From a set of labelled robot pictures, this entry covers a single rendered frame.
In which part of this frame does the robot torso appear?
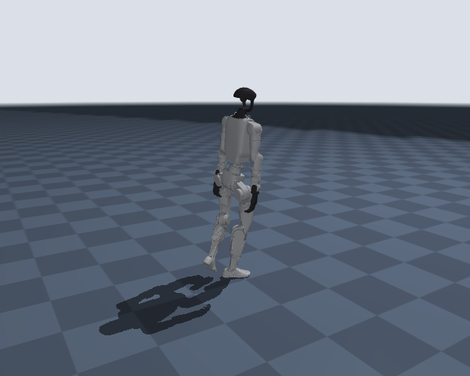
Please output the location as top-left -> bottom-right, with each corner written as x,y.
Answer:
221,112 -> 255,191

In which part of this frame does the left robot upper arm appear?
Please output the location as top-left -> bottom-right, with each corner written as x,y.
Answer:
219,116 -> 229,153

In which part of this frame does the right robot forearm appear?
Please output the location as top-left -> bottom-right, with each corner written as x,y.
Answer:
251,154 -> 263,192

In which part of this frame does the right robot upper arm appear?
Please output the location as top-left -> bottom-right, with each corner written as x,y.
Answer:
247,121 -> 262,163

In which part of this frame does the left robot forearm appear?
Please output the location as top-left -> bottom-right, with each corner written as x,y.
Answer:
215,150 -> 227,172

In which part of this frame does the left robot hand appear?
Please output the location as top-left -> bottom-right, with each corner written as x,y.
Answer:
213,169 -> 221,197

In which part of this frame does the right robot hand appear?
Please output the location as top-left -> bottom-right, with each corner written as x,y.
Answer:
245,185 -> 259,213

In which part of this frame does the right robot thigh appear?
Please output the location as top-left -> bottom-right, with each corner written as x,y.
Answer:
231,181 -> 254,236

